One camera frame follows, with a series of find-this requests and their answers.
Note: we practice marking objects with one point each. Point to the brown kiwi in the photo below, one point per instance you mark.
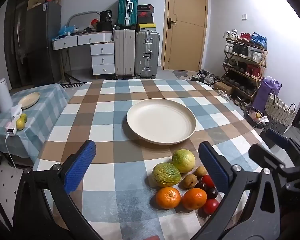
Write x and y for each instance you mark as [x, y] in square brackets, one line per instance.
[200, 171]
[187, 181]

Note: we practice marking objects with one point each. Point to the red black shoe box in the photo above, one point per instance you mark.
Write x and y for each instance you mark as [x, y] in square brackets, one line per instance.
[145, 15]

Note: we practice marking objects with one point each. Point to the white dotted floor mat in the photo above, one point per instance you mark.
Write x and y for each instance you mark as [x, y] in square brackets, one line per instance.
[7, 187]

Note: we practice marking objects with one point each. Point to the blue checked side table cloth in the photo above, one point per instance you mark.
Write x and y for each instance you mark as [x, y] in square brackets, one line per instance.
[45, 110]

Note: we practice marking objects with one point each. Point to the black tripod legs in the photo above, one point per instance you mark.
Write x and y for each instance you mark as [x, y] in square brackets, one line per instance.
[66, 72]

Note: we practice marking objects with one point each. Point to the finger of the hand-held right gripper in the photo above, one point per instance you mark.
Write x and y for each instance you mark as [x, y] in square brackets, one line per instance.
[265, 156]
[277, 136]

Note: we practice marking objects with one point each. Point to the pink white charger device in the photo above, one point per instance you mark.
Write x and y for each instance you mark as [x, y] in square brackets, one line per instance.
[12, 127]

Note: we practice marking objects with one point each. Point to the small cream plate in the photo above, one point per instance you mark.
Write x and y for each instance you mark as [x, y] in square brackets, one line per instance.
[29, 100]

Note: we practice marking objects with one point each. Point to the black storage box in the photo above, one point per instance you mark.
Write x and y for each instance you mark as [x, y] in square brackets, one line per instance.
[105, 26]

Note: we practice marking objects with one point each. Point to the dark purple plum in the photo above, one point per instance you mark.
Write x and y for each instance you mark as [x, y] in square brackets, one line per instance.
[200, 185]
[212, 192]

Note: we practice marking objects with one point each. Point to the wooden shoe rack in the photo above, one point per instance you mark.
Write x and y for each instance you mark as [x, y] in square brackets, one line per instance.
[263, 57]

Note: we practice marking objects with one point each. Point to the black bag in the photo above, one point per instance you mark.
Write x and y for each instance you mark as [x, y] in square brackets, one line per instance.
[106, 15]

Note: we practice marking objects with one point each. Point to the silver suitcase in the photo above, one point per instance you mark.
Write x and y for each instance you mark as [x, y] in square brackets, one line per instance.
[147, 52]

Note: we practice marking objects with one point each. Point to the purple bag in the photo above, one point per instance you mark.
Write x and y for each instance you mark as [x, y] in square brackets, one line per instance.
[263, 92]

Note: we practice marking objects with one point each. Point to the grey refrigerator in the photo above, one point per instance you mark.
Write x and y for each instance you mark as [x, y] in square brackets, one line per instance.
[43, 42]

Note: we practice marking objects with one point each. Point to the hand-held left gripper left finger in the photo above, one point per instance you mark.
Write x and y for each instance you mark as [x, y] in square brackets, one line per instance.
[80, 166]

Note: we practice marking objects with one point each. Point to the white arched tube frame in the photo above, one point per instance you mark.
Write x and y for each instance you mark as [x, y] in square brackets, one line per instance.
[81, 13]

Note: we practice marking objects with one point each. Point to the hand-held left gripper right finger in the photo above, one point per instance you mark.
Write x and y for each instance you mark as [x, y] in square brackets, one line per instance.
[215, 167]

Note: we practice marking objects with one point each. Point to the ridged orange mandarin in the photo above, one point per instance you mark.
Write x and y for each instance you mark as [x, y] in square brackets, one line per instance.
[168, 198]

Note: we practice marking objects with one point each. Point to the brown cardboard box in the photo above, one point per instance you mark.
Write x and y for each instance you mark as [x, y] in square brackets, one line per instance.
[223, 88]

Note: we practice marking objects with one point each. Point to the wooden door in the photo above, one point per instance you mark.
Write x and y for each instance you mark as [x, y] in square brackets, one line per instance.
[187, 42]

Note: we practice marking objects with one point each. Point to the smooth yellow green guava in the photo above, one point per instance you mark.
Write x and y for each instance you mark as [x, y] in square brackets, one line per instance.
[183, 160]

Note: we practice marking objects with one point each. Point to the blue plastic bag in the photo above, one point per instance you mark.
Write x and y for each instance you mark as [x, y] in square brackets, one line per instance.
[67, 30]

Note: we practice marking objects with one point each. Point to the dark wardrobe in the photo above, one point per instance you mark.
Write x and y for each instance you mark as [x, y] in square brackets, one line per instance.
[15, 42]

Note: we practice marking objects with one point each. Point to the white suitcase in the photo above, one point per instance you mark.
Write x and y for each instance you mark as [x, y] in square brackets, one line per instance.
[125, 52]

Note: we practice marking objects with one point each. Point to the yellow green lime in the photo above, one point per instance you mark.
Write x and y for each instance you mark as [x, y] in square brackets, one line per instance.
[24, 117]
[20, 124]

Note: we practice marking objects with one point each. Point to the black basket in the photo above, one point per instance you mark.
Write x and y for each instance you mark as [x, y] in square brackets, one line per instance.
[250, 122]

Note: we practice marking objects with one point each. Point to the red tomato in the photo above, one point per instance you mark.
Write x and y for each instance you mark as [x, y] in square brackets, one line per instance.
[211, 205]
[208, 180]

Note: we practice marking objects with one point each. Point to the teal suitcase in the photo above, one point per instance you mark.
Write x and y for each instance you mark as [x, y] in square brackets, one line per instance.
[127, 7]

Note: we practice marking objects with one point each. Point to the large cream plate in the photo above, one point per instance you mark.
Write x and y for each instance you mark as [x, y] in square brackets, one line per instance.
[160, 120]

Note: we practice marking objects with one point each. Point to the white canister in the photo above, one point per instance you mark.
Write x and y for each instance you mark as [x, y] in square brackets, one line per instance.
[2, 96]

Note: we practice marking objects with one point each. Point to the red item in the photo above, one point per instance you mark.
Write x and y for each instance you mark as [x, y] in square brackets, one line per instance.
[95, 22]

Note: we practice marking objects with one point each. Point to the loose shoes pile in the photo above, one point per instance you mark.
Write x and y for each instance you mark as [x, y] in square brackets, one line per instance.
[205, 77]

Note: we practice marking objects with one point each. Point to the bumpy green yellow citrus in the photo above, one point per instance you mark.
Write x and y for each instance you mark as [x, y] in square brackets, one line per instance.
[166, 175]

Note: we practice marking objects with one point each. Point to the smooth orange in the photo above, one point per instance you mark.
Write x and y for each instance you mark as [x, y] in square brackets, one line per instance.
[193, 198]

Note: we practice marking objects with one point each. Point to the door mat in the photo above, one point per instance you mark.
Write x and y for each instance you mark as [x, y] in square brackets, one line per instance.
[181, 74]

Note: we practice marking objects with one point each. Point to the white desk with drawers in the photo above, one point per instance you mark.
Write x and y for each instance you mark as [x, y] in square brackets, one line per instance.
[102, 55]

